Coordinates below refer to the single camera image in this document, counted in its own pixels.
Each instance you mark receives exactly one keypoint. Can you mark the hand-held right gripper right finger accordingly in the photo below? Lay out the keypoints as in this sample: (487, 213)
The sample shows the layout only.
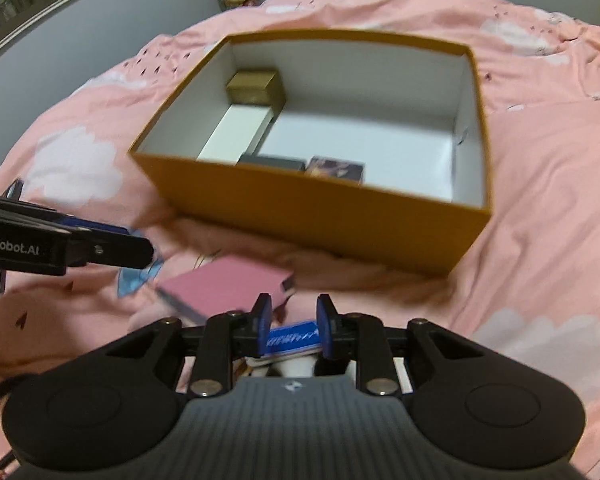
(325, 327)

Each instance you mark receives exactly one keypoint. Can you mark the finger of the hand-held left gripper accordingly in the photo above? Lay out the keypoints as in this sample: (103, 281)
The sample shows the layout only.
(115, 250)
(95, 224)

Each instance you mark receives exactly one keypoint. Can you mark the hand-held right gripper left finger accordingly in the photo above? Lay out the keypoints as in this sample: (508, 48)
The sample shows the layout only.
(262, 322)

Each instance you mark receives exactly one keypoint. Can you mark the blue card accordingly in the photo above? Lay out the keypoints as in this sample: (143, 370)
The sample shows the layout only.
(292, 339)

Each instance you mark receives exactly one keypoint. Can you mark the pink card wallet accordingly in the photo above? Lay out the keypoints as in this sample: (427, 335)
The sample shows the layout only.
(220, 285)

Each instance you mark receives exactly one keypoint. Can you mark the orange cardboard box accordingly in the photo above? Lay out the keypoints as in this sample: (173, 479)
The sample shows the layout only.
(305, 220)

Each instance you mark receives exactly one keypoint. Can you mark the printed card box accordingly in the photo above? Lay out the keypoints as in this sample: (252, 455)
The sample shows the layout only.
(335, 167)

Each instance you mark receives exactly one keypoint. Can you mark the grey rectangular box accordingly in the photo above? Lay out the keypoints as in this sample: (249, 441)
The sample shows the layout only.
(272, 162)

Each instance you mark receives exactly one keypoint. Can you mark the long white box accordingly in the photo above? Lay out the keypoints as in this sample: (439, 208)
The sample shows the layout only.
(235, 132)

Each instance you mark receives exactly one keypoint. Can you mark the small gold box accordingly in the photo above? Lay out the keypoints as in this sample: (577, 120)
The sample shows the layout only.
(250, 87)

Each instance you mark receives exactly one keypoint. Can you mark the pink cloud print blanket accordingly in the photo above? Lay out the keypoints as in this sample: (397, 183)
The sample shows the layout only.
(530, 185)

